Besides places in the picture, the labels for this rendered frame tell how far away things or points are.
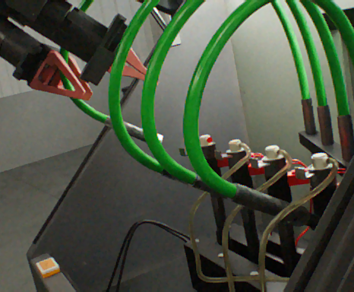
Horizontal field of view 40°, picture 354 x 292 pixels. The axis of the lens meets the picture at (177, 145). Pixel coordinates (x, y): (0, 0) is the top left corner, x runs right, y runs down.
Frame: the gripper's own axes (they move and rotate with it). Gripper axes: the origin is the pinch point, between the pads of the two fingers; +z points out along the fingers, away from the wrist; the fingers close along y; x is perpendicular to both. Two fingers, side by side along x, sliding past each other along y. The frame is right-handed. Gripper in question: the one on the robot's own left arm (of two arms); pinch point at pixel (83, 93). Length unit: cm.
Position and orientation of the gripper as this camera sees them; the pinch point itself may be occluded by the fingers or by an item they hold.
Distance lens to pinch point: 78.5
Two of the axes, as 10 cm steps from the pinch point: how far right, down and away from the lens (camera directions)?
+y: 2.3, -0.3, 9.7
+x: -5.4, 8.3, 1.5
